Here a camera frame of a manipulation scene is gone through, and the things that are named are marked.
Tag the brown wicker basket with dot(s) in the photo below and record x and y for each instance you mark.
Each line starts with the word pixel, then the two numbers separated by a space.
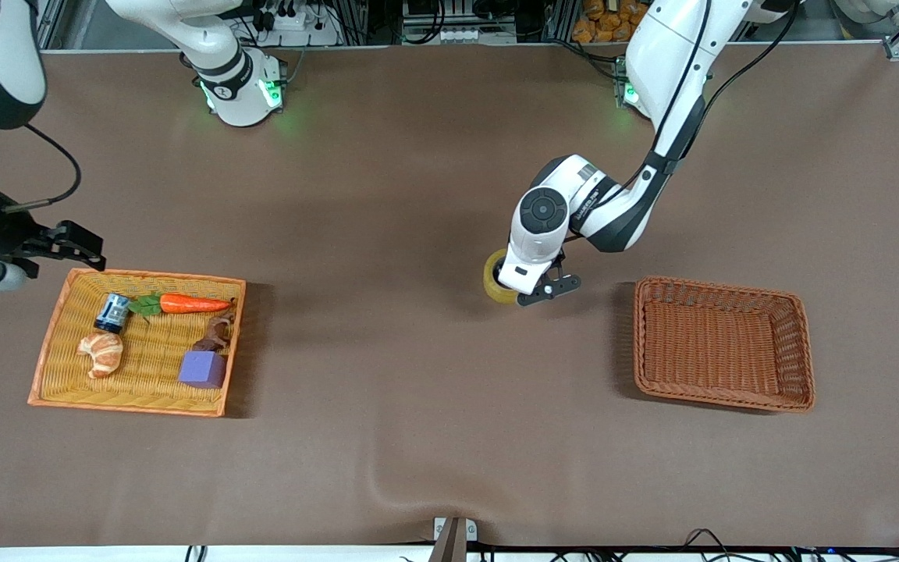
pixel 711 347

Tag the yellow woven tray orange rim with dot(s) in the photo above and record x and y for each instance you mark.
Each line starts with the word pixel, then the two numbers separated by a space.
pixel 67 386

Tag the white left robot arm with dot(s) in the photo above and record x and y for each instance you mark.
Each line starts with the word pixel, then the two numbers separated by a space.
pixel 676 47

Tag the brown toy animal figure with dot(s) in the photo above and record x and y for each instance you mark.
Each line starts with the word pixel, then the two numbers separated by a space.
pixel 214 337

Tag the grey camera stand post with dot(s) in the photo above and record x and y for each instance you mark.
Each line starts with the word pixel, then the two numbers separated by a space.
pixel 449 546

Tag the long white power strip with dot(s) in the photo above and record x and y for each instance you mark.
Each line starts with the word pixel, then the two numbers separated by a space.
pixel 457 35

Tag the white power strip with plugs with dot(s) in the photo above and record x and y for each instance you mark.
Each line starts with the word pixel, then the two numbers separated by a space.
pixel 301 30

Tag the yellow tape roll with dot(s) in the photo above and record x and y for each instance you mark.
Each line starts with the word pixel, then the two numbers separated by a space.
pixel 492 277

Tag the pile of orange toy breads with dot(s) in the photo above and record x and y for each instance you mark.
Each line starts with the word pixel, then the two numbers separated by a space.
pixel 602 23

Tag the small blue can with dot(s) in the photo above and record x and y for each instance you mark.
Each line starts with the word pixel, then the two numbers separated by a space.
pixel 111 314

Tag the grey metal table bracket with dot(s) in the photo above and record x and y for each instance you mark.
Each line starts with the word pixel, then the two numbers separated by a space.
pixel 470 531

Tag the orange toy carrot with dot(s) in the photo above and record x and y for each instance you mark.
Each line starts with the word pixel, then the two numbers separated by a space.
pixel 192 304

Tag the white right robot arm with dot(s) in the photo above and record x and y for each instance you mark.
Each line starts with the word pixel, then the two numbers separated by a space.
pixel 235 94

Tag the purple foam block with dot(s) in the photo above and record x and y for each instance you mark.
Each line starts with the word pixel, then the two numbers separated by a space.
pixel 202 370

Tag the toy croissant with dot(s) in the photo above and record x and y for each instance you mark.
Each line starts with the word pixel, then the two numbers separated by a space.
pixel 102 353

